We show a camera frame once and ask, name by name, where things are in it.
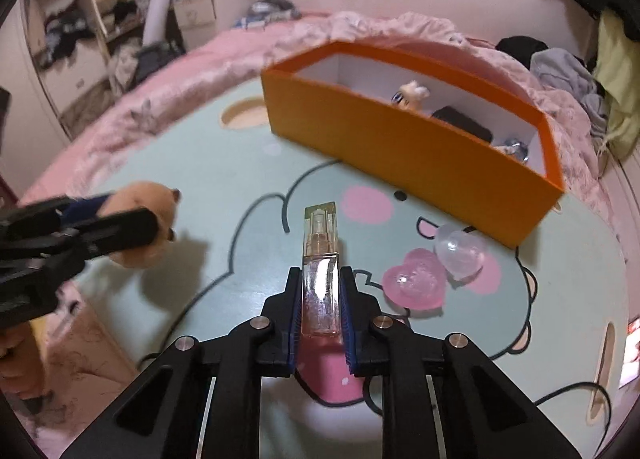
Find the small cream plush dog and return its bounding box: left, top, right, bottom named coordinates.
left=391, top=80, right=432, bottom=110

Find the black cable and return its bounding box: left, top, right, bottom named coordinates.
left=537, top=381, right=615, bottom=432

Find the pile of blue white clothes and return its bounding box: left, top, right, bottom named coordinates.
left=239, top=0, right=303, bottom=31

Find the black cloth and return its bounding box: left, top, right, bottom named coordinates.
left=495, top=36, right=551, bottom=67

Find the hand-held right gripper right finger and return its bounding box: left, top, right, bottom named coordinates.
left=339, top=265, right=583, bottom=459

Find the silver spinning top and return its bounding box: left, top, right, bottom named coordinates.
left=492, top=136, right=531, bottom=162

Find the pink heart ornament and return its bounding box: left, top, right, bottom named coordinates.
left=382, top=248, right=446, bottom=307

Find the brown plush toy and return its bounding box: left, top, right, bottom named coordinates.
left=107, top=180, right=182, bottom=270

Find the cartoon printed lap desk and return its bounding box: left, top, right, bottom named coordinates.
left=17, top=84, right=633, bottom=459

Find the dark grey bag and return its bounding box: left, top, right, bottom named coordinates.
left=132, top=42, right=183, bottom=85

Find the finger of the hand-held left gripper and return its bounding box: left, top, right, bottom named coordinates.
left=20, top=192, right=118, bottom=228
left=62, top=208, right=160, bottom=260

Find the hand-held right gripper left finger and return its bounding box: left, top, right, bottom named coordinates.
left=59, top=266, right=303, bottom=459

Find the white roll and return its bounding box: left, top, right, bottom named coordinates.
left=142, top=0, right=173, bottom=47

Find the grey blue cloth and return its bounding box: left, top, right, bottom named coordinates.
left=529, top=48, right=611, bottom=140

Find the black rectangular case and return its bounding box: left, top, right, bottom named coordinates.
left=430, top=106, right=493, bottom=144

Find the orange cardboard box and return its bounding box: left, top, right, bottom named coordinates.
left=261, top=39, right=567, bottom=250

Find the clear perfume bottle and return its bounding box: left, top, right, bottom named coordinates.
left=300, top=200, right=347, bottom=340

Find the white cardboard box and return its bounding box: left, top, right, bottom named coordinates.
left=172, top=0, right=218, bottom=31

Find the smartphone with lit screen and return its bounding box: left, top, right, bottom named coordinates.
left=620, top=319, right=640, bottom=387

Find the clear heart ornament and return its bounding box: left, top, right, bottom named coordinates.
left=434, top=225, right=487, bottom=282

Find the person's left hand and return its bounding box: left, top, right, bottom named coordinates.
left=0, top=321, right=51, bottom=400

